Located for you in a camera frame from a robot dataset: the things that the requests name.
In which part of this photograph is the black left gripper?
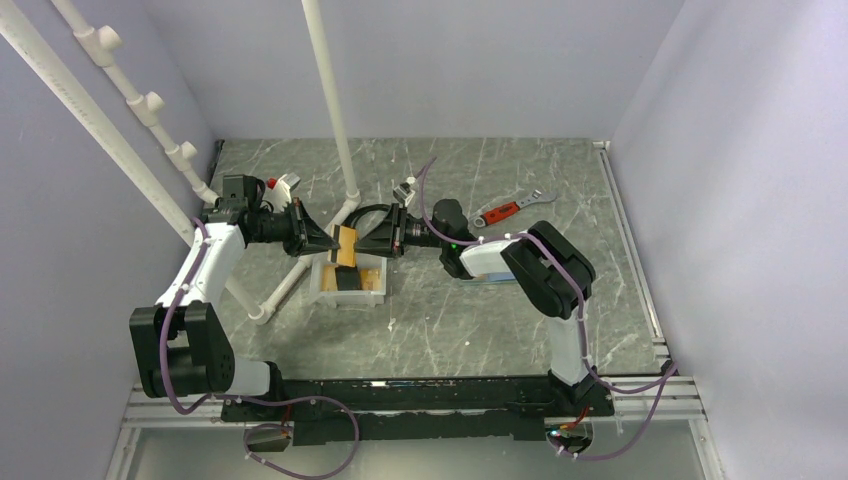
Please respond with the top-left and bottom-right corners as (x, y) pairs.
(250, 197), (339, 258)

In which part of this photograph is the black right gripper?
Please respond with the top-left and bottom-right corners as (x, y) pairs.
(354, 204), (449, 259)

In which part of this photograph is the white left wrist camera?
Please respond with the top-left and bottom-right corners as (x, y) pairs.
(263, 173), (301, 211)

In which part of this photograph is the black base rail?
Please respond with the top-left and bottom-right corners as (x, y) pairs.
(222, 373), (615, 446)

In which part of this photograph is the clear plastic tray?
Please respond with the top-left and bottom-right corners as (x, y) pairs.
(309, 255), (387, 308)

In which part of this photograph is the white pvc pipe frame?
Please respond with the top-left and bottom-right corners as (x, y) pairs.
(0, 0), (364, 326)

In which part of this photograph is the dark card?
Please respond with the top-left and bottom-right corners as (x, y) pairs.
(335, 266), (362, 291)

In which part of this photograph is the aluminium extrusion frame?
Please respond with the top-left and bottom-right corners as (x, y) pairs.
(105, 380), (230, 480)

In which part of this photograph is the red handled adjustable wrench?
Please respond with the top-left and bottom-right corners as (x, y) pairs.
(471, 190), (558, 228)

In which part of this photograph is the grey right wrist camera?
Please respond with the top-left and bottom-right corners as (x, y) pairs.
(392, 182), (416, 207)

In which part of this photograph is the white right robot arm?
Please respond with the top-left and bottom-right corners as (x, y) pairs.
(354, 199), (596, 415)

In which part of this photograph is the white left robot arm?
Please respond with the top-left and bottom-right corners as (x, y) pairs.
(129, 173), (338, 420)

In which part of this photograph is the orange credit card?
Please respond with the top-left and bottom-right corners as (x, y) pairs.
(328, 225), (358, 268)

